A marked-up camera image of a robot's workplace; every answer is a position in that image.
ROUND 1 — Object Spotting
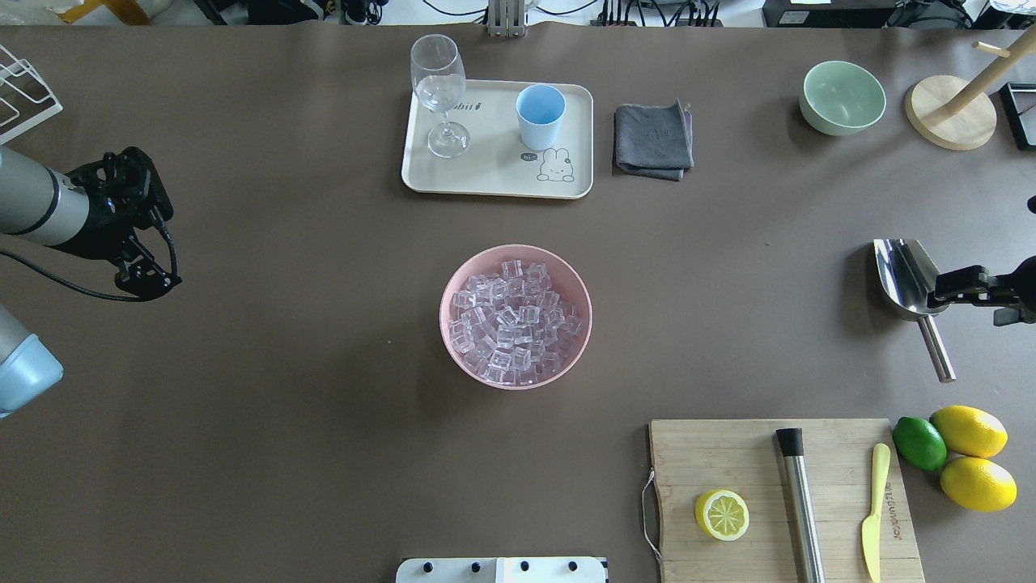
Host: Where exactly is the steel muddler black tip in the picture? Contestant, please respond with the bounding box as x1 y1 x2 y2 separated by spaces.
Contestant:
775 428 826 582

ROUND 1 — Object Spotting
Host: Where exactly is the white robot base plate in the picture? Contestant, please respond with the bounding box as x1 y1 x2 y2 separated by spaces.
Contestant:
395 556 609 582

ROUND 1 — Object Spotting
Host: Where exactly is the upper yellow lemon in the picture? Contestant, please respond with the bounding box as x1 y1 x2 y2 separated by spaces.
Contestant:
929 405 1008 458

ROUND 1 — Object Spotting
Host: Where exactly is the light blue cup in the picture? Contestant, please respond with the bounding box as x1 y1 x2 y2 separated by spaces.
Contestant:
516 83 567 151

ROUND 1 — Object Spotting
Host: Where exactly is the wooden cup stand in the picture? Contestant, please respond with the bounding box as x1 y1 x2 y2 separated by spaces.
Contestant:
904 27 1035 151

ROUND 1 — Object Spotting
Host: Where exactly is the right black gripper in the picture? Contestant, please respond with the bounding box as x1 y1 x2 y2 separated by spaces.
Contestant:
928 256 1036 327

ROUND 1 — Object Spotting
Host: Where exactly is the pink bowl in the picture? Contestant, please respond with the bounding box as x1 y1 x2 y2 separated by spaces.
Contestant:
439 245 593 391

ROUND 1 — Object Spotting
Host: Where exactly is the cream rabbit tray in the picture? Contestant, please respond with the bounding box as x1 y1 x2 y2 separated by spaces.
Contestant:
401 79 593 200

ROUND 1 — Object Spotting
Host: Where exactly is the yellow lemon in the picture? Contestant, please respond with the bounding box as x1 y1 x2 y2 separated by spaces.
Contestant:
940 457 1017 513
929 405 1008 458

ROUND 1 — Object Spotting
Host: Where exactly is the bamboo cutting board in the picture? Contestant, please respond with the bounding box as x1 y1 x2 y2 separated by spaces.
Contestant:
650 419 893 582

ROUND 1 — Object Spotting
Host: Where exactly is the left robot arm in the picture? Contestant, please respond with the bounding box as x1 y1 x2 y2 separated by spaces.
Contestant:
1 147 182 419

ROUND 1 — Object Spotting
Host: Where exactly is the half lemon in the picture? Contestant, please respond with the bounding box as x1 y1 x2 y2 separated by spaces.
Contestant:
694 488 750 542

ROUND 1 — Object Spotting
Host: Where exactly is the yellow plastic knife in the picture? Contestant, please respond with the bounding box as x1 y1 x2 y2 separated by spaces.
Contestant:
860 443 891 582

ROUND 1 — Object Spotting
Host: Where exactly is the green bowl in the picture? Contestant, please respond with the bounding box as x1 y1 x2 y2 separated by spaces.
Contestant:
799 62 885 137

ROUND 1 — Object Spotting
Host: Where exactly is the black glass holder tray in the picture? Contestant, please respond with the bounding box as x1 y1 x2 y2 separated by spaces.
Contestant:
998 83 1035 151

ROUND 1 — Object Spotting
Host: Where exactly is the steel ice scoop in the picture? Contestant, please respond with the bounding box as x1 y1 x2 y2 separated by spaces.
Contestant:
873 237 956 383

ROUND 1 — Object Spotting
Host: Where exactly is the grey folded cloth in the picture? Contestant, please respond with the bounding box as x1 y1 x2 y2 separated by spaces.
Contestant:
614 103 694 181

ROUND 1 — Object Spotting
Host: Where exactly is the pile of clear ice cubes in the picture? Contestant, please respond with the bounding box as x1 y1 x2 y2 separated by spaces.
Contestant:
449 259 584 385

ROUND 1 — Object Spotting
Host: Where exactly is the white wire rack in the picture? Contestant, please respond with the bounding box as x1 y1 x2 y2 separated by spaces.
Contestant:
1 45 63 145

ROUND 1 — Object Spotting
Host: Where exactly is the lower yellow lemon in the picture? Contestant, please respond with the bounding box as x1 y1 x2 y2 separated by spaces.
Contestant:
940 457 1017 513

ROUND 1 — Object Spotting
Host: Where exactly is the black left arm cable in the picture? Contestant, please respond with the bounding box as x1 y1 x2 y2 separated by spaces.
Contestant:
0 220 179 304

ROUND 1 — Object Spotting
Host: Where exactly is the clear wine glass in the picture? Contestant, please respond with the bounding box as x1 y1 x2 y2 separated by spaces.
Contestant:
410 34 469 159

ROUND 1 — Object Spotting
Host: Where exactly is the green lime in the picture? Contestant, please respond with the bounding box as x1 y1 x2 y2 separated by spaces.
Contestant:
892 416 948 473

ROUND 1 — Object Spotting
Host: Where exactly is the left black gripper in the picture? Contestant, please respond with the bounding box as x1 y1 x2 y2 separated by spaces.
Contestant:
66 147 182 301

